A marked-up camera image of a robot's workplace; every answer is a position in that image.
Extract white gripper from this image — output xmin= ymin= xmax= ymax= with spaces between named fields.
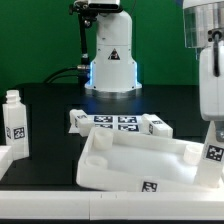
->
xmin=199 ymin=46 xmax=224 ymax=142

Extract paper sheet with markers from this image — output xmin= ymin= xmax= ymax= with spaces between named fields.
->
xmin=68 ymin=114 xmax=148 ymax=135

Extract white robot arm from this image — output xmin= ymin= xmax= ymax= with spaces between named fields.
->
xmin=85 ymin=0 xmax=224 ymax=142

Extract grey braided cable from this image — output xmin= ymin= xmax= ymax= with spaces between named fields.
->
xmin=212 ymin=29 xmax=223 ymax=78

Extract white left fence block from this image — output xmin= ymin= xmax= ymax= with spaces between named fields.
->
xmin=0 ymin=146 xmax=13 ymax=180

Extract black cables at base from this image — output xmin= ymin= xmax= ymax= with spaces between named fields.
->
xmin=43 ymin=66 xmax=84 ymax=84

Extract white desk top tray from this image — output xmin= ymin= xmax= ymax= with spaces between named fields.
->
xmin=76 ymin=128 xmax=224 ymax=193

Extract white front fence bar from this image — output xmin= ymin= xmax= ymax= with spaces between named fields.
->
xmin=0 ymin=191 xmax=224 ymax=220

